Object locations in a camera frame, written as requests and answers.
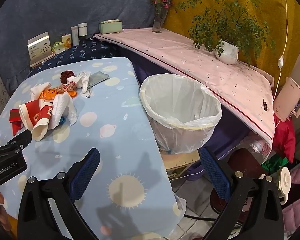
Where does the black cable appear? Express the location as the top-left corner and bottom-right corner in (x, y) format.
(182, 214), (220, 222)

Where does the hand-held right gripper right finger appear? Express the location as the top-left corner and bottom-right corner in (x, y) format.
(200, 146), (285, 240)

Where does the white round lid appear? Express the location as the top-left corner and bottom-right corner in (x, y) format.
(276, 166), (292, 203)

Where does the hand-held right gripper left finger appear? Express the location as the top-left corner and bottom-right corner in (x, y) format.
(17, 147), (100, 240)

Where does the red paper carton piece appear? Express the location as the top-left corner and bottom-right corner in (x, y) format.
(9, 109), (25, 135)

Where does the clear plastic bottle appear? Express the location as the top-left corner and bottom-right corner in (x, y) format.
(250, 140), (264, 153)

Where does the wooden stool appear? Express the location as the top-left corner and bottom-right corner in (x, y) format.
(161, 151), (203, 178)

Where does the beige dotted scrunchie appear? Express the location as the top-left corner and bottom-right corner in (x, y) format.
(55, 84), (77, 93)

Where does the white card box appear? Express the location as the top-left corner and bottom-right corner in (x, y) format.
(27, 32), (54, 68)

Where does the white cable with switch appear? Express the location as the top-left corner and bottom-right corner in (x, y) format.
(272, 0), (289, 103)

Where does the white tube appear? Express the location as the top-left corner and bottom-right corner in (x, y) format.
(71, 26), (79, 46)

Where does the grey drawstring pouch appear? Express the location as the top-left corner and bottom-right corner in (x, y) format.
(86, 71), (110, 98)

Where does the dark blue floral cloth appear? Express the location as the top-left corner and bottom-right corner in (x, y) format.
(27, 37), (120, 78)

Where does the white lined trash bin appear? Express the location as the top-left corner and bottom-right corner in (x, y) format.
(139, 73), (222, 155)

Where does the green packet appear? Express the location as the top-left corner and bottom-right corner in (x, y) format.
(51, 41), (65, 55)

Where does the dark red velvet scrunchie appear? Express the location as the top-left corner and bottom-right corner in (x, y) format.
(60, 70), (77, 83)

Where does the green tissue box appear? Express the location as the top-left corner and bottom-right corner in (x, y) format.
(98, 19), (122, 34)

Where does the maroon round stool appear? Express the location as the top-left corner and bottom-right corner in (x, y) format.
(210, 147), (265, 213)

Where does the small orange-print box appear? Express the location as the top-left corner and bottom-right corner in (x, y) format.
(61, 33), (72, 50)

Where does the glass vase with pink flowers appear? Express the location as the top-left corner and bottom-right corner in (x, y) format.
(149, 0), (174, 33)

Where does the pink quilted garment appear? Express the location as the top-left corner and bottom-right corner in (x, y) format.
(281, 165), (300, 233)

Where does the printed orange plastic bag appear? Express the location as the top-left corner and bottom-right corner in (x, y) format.
(38, 87), (78, 100)

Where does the red and white paper cup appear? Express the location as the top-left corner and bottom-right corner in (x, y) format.
(19, 99), (53, 141)

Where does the green cloth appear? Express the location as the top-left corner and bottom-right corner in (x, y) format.
(261, 155), (290, 174)

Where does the red garment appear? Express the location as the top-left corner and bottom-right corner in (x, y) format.
(272, 115), (297, 163)

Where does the white paper towel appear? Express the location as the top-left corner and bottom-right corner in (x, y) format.
(49, 92), (79, 131)
(30, 81), (51, 98)

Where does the blue-grey cloth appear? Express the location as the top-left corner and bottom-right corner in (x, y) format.
(0, 0), (174, 93)

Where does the white wall device with cable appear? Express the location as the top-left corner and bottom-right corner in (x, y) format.
(273, 77), (300, 122)

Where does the blue planet print tablecloth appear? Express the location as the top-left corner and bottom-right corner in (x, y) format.
(0, 57), (187, 240)

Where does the green plant in white pot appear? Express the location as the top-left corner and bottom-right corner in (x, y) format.
(175, 0), (277, 70)

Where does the white knit glove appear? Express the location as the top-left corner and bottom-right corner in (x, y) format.
(67, 71), (92, 94)

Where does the pink cloth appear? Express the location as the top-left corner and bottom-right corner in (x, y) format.
(94, 28), (276, 148)

